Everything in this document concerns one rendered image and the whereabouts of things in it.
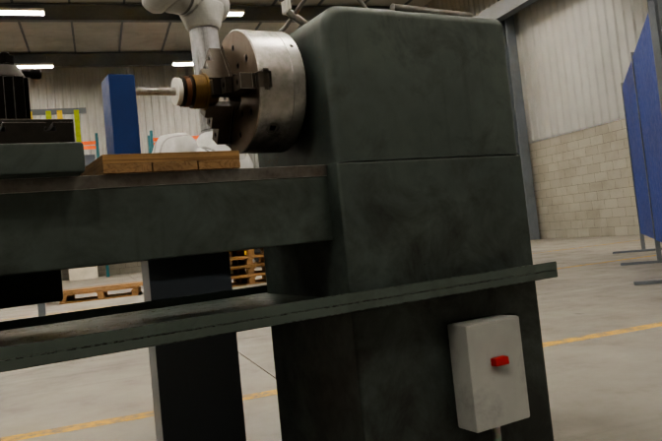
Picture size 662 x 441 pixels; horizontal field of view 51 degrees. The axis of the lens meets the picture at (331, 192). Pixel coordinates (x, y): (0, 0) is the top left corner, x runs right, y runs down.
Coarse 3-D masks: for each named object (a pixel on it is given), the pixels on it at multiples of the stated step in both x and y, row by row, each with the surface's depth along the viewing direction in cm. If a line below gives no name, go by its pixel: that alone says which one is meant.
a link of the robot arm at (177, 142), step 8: (168, 136) 223; (176, 136) 223; (184, 136) 224; (160, 144) 223; (168, 144) 221; (176, 144) 221; (184, 144) 222; (192, 144) 225; (152, 152) 225; (160, 152) 221; (168, 152) 220; (176, 152) 220
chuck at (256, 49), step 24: (240, 48) 171; (264, 48) 166; (240, 72) 172; (288, 72) 167; (240, 96) 182; (264, 96) 164; (288, 96) 167; (240, 120) 174; (264, 120) 166; (288, 120) 169; (240, 144) 175; (264, 144) 172
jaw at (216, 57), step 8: (216, 48) 180; (208, 56) 180; (216, 56) 178; (224, 56) 180; (208, 64) 176; (216, 64) 177; (224, 64) 178; (200, 72) 174; (208, 72) 174; (216, 72) 175; (224, 72) 176
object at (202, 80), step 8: (184, 80) 167; (192, 80) 168; (200, 80) 168; (208, 80) 169; (184, 88) 166; (192, 88) 167; (200, 88) 167; (208, 88) 168; (184, 96) 166; (192, 96) 168; (200, 96) 168; (208, 96) 169; (184, 104) 168; (192, 104) 170; (200, 104) 169; (208, 104) 170
